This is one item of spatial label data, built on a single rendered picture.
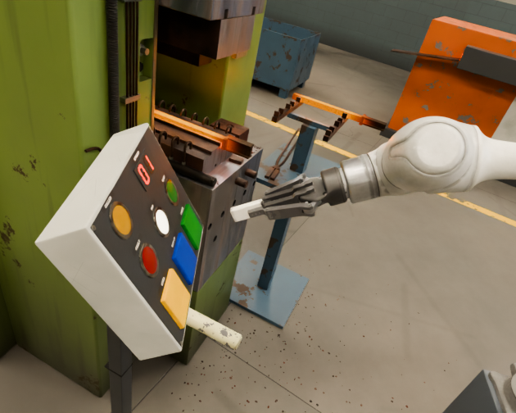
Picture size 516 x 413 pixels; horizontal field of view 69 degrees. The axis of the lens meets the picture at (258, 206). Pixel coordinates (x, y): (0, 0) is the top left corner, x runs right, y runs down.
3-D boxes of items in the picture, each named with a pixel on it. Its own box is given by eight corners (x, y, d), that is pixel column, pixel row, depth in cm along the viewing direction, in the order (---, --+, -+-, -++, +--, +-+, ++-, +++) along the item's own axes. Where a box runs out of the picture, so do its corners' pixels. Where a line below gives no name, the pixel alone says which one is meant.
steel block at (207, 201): (243, 238, 167) (263, 147, 142) (197, 292, 137) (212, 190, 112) (139, 190, 180) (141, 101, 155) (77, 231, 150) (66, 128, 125)
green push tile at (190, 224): (203, 228, 87) (189, 202, 83) (199, 249, 81) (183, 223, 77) (195, 230, 87) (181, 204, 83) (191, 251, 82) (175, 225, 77)
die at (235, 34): (250, 50, 112) (255, 15, 106) (216, 60, 96) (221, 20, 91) (133, 13, 122) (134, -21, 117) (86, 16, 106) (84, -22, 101)
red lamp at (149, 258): (165, 265, 63) (166, 246, 61) (147, 283, 59) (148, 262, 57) (150, 257, 64) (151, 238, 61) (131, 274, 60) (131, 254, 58)
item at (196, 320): (242, 342, 109) (244, 330, 106) (233, 356, 105) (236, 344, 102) (119, 276, 120) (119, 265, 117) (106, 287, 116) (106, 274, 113)
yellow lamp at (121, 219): (140, 227, 59) (140, 205, 56) (119, 243, 55) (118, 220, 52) (124, 220, 59) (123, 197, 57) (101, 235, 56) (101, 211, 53)
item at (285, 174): (340, 168, 180) (341, 165, 179) (314, 206, 148) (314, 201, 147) (282, 146, 187) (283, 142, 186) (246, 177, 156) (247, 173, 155)
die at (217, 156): (231, 156, 132) (235, 133, 127) (201, 178, 116) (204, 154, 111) (133, 116, 142) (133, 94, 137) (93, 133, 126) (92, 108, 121)
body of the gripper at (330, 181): (351, 210, 75) (305, 222, 76) (343, 187, 81) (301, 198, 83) (343, 179, 70) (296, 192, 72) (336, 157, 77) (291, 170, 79)
